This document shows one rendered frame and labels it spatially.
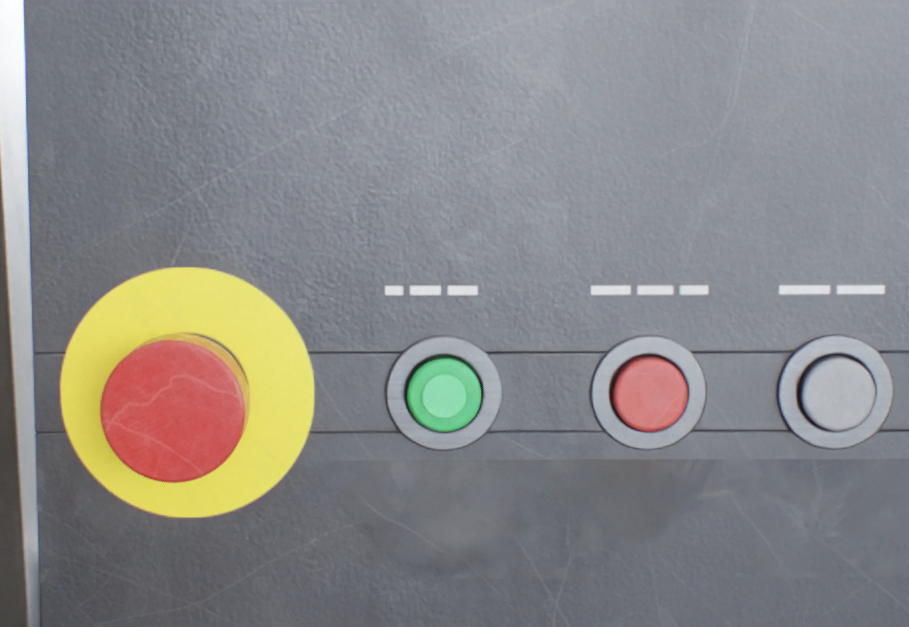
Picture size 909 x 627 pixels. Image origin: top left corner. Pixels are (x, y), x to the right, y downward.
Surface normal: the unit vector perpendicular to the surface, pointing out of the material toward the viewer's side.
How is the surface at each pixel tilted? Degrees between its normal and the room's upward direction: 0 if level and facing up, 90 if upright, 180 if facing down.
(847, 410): 90
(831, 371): 90
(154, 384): 90
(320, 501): 90
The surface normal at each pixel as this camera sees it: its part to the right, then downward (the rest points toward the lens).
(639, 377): 0.01, 0.12
